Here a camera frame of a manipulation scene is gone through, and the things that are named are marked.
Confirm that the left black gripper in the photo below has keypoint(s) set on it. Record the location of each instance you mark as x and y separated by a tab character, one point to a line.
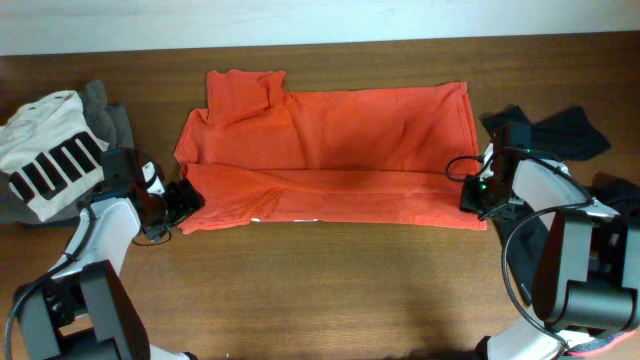
186	200

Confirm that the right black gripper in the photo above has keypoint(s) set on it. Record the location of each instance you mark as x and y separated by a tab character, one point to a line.
468	201

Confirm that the orange t-shirt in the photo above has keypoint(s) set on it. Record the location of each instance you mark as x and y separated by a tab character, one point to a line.
260	153

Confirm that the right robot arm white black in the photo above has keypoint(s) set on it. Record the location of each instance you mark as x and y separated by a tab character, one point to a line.
586	281

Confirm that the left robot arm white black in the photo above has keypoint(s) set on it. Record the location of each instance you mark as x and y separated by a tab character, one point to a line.
79	309

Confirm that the dark folded garment under pile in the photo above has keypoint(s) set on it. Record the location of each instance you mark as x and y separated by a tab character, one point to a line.
65	223

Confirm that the black garment with grey band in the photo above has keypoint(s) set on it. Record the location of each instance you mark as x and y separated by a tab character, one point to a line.
570	136

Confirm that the grey folded garment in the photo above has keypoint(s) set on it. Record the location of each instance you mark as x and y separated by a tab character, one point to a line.
115	125

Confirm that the white shirt with black letters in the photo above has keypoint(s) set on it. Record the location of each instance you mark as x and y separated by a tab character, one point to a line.
50	150

